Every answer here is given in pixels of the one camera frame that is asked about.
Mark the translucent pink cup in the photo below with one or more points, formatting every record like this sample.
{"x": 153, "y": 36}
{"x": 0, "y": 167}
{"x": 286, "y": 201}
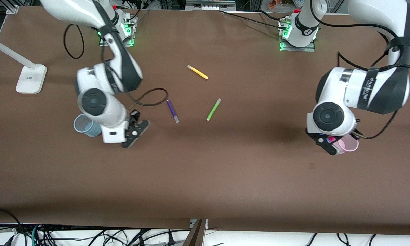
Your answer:
{"x": 348, "y": 145}

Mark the pink marker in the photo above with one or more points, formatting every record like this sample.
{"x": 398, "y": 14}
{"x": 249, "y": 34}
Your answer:
{"x": 331, "y": 139}

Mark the yellow marker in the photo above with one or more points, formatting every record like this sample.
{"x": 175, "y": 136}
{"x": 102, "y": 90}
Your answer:
{"x": 198, "y": 72}

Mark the green marker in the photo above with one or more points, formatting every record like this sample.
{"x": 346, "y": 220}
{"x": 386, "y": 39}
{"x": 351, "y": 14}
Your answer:
{"x": 213, "y": 110}

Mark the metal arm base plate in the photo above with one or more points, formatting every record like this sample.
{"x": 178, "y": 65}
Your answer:
{"x": 311, "y": 49}
{"x": 131, "y": 42}

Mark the brown table cover sheet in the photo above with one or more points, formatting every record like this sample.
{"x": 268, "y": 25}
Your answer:
{"x": 204, "y": 177}

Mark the purple marker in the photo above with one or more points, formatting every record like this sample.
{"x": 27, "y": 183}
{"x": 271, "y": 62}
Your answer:
{"x": 172, "y": 110}

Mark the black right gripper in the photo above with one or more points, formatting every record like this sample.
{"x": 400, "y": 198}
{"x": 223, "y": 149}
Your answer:
{"x": 134, "y": 117}

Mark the aluminium corner bracket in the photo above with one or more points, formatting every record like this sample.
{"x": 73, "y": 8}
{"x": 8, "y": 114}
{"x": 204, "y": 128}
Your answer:
{"x": 12, "y": 9}

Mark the black power plug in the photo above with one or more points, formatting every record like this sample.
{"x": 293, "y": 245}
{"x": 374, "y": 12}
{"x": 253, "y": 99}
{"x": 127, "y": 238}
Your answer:
{"x": 171, "y": 239}

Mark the translucent blue cup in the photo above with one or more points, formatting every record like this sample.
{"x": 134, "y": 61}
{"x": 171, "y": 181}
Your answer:
{"x": 83, "y": 125}

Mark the grey background box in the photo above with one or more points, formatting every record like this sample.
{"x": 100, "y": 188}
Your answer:
{"x": 210, "y": 4}

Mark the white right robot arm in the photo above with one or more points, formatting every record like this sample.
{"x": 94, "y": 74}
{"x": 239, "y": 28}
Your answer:
{"x": 92, "y": 102}

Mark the white desk lamp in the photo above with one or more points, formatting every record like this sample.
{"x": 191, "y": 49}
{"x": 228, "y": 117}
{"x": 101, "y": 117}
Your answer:
{"x": 30, "y": 82}

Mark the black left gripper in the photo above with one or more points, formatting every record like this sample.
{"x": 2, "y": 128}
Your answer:
{"x": 356, "y": 131}

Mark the brown wooden table leg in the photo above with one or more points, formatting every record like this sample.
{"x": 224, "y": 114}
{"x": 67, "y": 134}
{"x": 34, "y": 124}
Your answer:
{"x": 195, "y": 235}

